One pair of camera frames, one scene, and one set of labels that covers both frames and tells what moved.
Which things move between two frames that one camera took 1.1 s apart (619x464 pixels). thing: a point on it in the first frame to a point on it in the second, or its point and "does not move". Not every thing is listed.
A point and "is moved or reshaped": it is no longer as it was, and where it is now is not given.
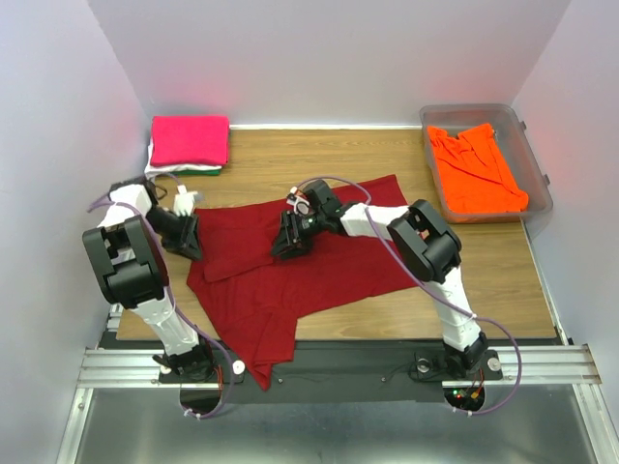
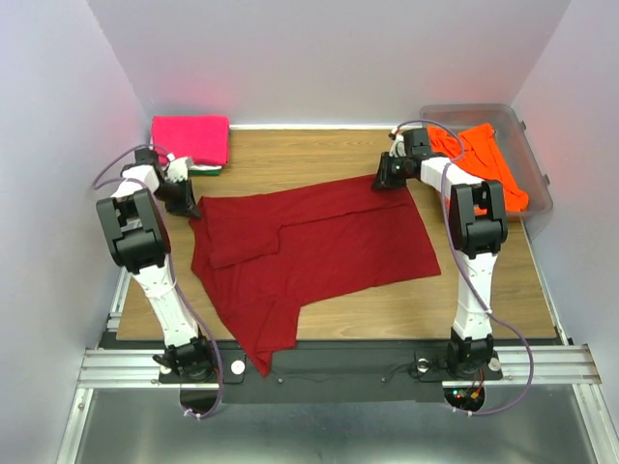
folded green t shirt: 198,172 does not move
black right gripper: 287,243 to 385,179
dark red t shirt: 256,297 is moved or reshaped
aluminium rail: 535,365 does not move
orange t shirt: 473,175 does not move
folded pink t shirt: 177,140 does not move
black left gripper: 187,241 to 188,205
